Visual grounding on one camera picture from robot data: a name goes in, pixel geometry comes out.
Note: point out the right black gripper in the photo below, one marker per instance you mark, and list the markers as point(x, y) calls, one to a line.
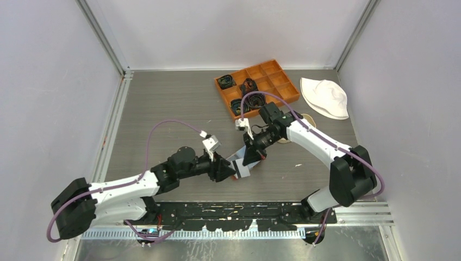
point(254, 152)

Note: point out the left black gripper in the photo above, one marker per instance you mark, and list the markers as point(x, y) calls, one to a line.
point(219, 168)

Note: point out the brown leather card holder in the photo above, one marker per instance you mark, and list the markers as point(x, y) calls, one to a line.
point(236, 160)

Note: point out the beige oval card tray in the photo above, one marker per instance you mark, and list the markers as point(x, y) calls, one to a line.
point(306, 117)

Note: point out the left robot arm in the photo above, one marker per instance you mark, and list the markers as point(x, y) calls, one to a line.
point(82, 205)

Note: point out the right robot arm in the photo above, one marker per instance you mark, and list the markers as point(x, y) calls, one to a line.
point(350, 171)

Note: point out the rolled dark belt bottom-left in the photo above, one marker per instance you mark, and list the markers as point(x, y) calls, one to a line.
point(236, 107)

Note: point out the rolled dark belt centre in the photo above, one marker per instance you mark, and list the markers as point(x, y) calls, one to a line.
point(254, 100)

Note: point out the rolled dark belt top-left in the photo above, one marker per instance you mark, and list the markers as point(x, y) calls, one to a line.
point(226, 81)

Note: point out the orange wooden divider tray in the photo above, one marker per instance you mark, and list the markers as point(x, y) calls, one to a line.
point(272, 81)

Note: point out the white bucket hat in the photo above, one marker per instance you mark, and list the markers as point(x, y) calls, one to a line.
point(325, 97)

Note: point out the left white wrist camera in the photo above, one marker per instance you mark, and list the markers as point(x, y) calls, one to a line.
point(210, 142)

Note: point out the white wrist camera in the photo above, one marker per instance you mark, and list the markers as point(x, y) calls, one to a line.
point(242, 124)
point(210, 142)

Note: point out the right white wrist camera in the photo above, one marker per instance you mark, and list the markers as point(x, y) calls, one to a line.
point(242, 124)

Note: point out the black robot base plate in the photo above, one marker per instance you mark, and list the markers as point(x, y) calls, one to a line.
point(237, 217)

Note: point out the aluminium frame rail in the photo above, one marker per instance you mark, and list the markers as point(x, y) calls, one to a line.
point(362, 213)

